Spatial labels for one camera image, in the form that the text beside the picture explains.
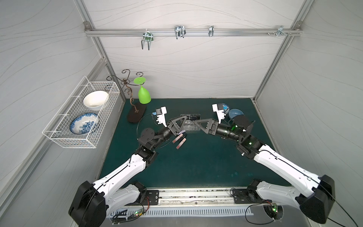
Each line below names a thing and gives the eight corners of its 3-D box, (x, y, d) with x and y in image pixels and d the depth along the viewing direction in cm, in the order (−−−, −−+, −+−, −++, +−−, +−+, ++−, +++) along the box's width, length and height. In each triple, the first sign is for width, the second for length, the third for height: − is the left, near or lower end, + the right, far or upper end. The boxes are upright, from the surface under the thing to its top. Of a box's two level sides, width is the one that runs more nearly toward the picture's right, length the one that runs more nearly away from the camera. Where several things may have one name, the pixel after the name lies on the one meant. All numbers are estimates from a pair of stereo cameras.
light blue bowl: (230, 118, 110) (231, 115, 106) (226, 113, 114) (228, 109, 110) (241, 116, 112) (243, 112, 108) (237, 110, 115) (239, 107, 112)
